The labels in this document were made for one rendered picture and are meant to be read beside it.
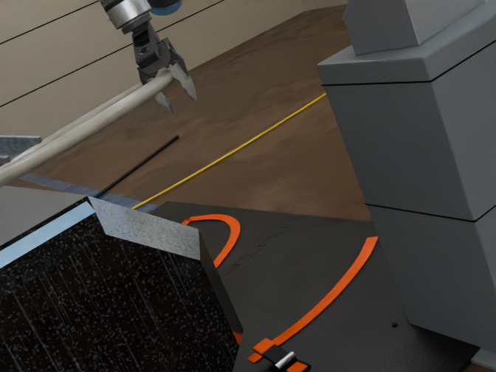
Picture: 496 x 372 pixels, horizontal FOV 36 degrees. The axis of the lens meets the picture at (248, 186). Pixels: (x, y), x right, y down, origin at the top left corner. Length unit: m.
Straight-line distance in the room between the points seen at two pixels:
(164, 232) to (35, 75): 5.60
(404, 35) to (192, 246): 0.74
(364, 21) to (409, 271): 0.72
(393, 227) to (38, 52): 5.70
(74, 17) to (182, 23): 1.15
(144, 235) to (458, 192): 0.77
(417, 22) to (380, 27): 0.10
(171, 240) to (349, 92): 0.59
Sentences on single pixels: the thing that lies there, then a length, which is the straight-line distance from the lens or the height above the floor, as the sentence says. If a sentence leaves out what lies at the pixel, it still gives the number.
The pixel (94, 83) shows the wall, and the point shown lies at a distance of 7.67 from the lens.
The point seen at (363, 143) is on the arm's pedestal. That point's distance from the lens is 2.07.
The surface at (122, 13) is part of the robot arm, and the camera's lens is 1.69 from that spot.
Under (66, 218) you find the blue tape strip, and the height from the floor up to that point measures 0.79.
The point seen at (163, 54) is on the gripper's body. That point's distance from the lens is 1.70.
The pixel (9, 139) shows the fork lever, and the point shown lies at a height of 0.98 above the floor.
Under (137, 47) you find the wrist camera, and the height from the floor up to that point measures 1.11.
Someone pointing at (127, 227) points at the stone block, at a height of 0.70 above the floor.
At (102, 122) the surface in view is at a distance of 1.54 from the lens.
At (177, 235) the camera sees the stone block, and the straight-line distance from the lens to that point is 1.99.
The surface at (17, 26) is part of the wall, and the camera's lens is 7.47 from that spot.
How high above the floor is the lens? 1.29
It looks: 19 degrees down
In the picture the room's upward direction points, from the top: 23 degrees counter-clockwise
